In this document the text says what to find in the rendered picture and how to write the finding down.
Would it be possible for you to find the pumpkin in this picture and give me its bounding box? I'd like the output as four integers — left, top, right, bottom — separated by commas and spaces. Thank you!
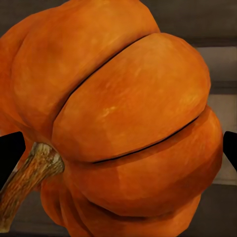
0, 0, 224, 237

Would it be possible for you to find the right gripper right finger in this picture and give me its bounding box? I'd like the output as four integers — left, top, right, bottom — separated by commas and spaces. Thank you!
223, 131, 237, 171

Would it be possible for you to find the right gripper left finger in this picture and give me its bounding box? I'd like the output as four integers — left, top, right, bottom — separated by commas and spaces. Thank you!
0, 131, 26, 191

